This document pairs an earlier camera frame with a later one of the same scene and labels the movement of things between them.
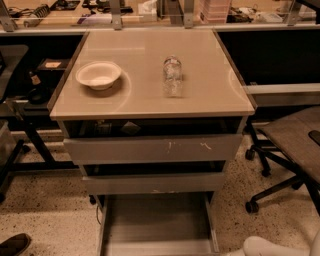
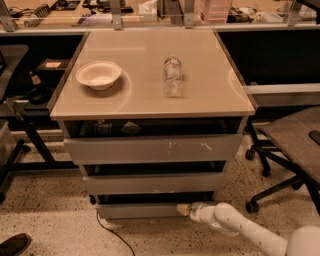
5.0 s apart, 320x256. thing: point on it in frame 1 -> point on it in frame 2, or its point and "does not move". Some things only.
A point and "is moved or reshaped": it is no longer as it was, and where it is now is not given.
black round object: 39,95 does not move
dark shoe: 15,245 does not move
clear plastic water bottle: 172,77 does not move
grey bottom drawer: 157,223 is moved or reshaped
